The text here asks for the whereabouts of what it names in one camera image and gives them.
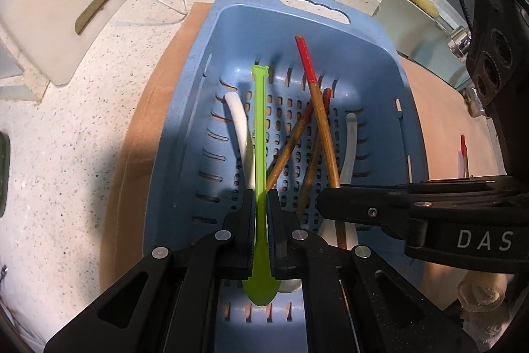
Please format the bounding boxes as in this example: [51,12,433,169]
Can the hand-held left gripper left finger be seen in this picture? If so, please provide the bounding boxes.
[43,190,256,353]

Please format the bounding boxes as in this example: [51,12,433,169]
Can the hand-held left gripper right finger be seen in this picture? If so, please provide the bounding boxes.
[266,190,480,353]

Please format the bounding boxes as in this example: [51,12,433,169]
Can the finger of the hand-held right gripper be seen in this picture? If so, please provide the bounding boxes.
[317,178,511,243]

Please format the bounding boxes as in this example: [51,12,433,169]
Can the red-tipped wooden chopstick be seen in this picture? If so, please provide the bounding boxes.
[294,35,348,251]
[265,87,333,192]
[297,105,327,215]
[460,135,469,179]

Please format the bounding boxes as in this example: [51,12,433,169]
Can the white soup spoon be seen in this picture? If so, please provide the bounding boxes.
[224,92,259,192]
[318,112,361,250]

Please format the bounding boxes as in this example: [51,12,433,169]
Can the green plastic spoon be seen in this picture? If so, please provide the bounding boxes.
[242,64,278,306]

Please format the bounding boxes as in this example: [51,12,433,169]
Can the blue plastic basket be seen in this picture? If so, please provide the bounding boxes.
[142,0,429,353]

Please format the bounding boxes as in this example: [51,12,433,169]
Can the person's right hand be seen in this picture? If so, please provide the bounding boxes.
[458,271,514,337]

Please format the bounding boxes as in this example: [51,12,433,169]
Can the brown mat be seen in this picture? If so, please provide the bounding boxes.
[99,1,513,312]

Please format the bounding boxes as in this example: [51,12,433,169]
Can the dark green object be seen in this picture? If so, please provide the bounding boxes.
[0,132,11,215]

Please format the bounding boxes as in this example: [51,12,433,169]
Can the white cutting board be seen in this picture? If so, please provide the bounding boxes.
[0,0,148,87]

